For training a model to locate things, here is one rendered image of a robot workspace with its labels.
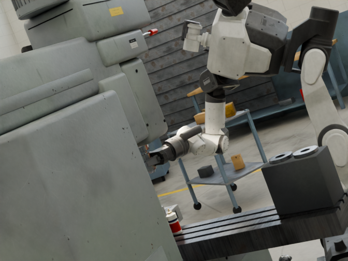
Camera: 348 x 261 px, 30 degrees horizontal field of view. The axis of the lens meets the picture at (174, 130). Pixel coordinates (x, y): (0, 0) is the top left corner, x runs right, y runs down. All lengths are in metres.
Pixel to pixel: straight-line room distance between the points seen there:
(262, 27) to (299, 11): 7.33
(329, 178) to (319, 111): 0.51
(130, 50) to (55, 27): 0.30
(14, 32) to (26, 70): 10.52
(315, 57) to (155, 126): 0.71
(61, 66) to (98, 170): 0.39
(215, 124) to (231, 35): 0.46
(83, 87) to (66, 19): 0.27
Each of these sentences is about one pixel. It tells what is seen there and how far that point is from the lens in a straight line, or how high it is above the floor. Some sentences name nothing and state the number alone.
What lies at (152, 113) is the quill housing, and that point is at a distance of 2.47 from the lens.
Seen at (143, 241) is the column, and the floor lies 1.10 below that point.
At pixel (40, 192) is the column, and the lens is 1.71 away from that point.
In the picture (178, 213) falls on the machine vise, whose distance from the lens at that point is 2.79.
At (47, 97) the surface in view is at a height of 1.61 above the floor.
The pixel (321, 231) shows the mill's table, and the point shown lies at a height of 0.86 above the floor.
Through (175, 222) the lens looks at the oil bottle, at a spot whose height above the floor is 0.96.
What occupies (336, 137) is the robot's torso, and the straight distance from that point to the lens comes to 2.71.
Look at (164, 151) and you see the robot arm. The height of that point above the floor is 1.25.
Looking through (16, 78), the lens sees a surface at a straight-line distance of 1.92.
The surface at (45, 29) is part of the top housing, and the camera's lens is 2.34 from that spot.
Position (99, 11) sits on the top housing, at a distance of 2.34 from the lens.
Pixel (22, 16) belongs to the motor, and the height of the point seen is 1.89.
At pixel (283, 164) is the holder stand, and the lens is 2.30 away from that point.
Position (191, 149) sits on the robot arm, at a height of 1.20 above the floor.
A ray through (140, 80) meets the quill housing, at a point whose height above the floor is 1.54.
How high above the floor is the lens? 1.62
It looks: 7 degrees down
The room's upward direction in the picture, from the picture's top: 21 degrees counter-clockwise
